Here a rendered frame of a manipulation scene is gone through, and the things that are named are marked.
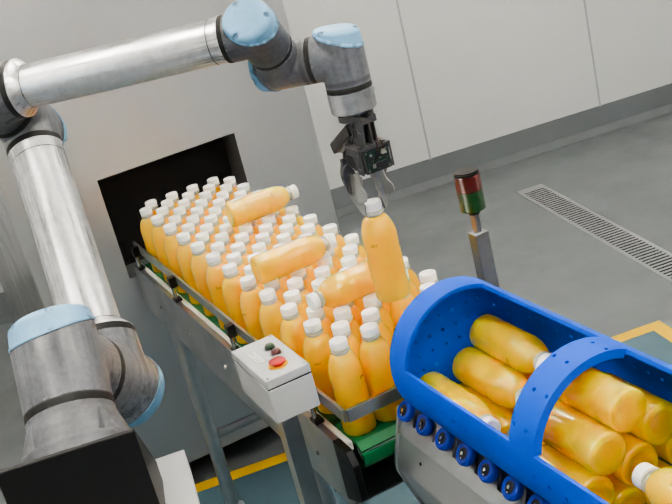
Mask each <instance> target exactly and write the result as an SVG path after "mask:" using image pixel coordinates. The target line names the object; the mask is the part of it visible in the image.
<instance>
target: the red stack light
mask: <svg viewBox="0 0 672 504"><path fill-rule="evenodd" d="M453 178H454V183H455V188H456V192H457V193H458V194H463V195H464V194H472V193H475V192H478V191H479V190H481V189H482V187H483V186H482V181H481V176H480V172H478V174H476V175H475V176H473V177H469V178H464V179H457V178H455V177H453Z"/></svg>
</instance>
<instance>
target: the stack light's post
mask: <svg viewBox="0 0 672 504"><path fill-rule="evenodd" d="M468 236H469V241H470V245H471V250H472V255H473V260H474V265H475V270H476V275H477V278H478V279H481V280H483V281H486V282H488V283H490V284H492V285H494V286H497V287H499V282H498V277H497V272H496V267H495V262H494V257H493V252H492V247H491V242H490V237H489V232H488V231H487V230H485V229H482V232H480V233H474V232H473V231H471V232H469V233H468ZM499 288H500V287H499Z"/></svg>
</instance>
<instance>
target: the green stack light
mask: <svg viewBox="0 0 672 504"><path fill-rule="evenodd" d="M457 197H458V202H459V207H460V211H461V212H462V213H465V214H471V213H477V212H480V211H482V210H484V209H485V208H486V201H485V196H484V191H483V187H482V189H481V190H479V191H478V192H475V193H472V194H464V195H463V194H458V193H457Z"/></svg>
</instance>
